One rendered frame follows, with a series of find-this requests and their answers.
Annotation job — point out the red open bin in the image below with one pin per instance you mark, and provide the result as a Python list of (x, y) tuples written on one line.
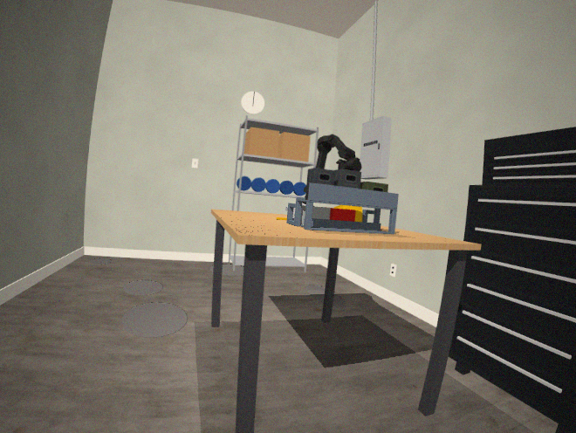
[(342, 215)]

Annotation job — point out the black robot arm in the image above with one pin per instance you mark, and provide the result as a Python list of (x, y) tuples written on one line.
[(344, 152)]

